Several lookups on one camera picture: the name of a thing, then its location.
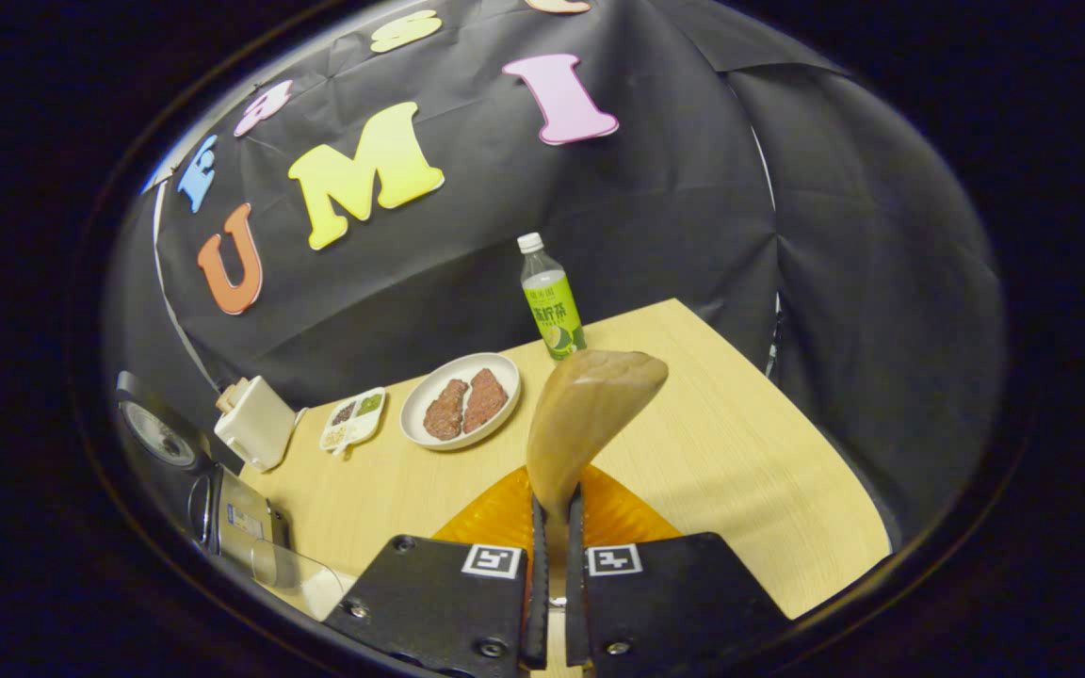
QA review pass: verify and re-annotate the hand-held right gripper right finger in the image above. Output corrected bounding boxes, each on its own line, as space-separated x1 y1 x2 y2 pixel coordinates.
564 462 795 678

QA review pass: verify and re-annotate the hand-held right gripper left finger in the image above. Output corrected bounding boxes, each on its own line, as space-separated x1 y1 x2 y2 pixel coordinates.
322 467 551 677

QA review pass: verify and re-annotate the wooden spoon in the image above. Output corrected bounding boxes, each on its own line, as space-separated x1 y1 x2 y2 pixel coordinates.
525 349 670 566

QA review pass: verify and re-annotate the dark grey rice cooker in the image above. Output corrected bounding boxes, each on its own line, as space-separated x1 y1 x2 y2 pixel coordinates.
116 370 292 577

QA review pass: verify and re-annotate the clear plastic rice container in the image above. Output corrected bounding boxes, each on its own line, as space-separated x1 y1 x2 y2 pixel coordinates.
250 538 356 623

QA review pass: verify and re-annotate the brown meat piece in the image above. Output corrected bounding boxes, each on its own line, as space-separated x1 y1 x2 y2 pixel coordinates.
462 367 510 435
422 379 471 443

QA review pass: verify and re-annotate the white round plate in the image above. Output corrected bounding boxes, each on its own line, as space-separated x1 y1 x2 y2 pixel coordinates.
398 352 523 452

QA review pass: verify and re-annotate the white divided bean dish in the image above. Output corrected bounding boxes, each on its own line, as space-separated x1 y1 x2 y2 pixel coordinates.
318 386 388 459

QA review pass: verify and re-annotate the white toaster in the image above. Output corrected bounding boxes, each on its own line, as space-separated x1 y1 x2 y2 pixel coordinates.
214 375 300 475

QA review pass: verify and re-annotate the green label tea bottle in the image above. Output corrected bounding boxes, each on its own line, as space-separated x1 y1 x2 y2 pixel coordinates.
516 232 589 363

